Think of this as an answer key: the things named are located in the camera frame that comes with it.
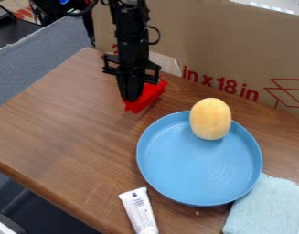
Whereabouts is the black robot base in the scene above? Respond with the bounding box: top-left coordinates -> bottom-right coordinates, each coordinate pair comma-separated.
28,0 -> 96,49

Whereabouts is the yellow potato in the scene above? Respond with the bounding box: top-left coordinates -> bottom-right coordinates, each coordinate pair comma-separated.
190,98 -> 231,140

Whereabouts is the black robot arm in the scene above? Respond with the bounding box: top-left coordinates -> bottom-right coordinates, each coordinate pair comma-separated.
102,0 -> 162,102

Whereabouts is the white cream tube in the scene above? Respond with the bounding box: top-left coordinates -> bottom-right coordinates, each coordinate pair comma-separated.
119,187 -> 159,234

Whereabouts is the brown cardboard box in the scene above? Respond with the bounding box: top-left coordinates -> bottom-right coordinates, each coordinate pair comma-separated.
91,0 -> 299,118

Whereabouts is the red plastic block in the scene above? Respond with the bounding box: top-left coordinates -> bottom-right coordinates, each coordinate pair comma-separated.
124,80 -> 167,113

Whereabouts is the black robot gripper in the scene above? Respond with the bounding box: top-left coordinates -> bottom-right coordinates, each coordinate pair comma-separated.
102,26 -> 162,102

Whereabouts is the blue round plate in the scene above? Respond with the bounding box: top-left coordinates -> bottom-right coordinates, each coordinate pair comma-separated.
135,112 -> 263,207

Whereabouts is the grey fabric panel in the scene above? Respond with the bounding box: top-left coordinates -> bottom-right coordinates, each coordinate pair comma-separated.
0,16 -> 92,106

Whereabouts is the light blue towel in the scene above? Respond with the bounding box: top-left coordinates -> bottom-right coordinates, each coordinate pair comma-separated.
222,175 -> 299,234

